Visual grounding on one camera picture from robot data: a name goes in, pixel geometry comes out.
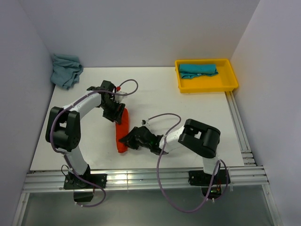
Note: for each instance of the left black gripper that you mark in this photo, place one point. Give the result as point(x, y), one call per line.
point(116, 116)

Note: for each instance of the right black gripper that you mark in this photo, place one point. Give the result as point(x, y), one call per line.
point(130, 140)

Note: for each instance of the orange t shirt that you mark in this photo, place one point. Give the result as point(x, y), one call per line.
point(121, 131)

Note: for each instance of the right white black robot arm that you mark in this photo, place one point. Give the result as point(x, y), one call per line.
point(200, 138)

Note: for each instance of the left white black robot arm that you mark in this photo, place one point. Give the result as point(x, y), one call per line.
point(64, 130)

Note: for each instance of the grey-blue crumpled t shirt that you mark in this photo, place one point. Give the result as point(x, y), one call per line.
point(66, 71)

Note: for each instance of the teal rolled t shirt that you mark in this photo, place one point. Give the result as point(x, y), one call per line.
point(190, 71)

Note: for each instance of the yellow plastic tray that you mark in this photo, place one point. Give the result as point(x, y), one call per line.
point(224, 81)

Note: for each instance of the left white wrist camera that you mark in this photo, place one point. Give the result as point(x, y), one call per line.
point(119, 96)

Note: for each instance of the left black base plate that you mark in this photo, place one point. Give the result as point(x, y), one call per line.
point(74, 183)

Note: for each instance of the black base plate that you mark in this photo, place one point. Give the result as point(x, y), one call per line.
point(199, 178)
point(74, 183)

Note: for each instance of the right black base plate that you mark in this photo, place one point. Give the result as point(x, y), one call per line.
point(199, 178)

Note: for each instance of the aluminium front rail frame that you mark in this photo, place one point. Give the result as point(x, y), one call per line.
point(145, 179)

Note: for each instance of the aluminium right side rail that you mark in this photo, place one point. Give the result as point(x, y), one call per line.
point(240, 131)

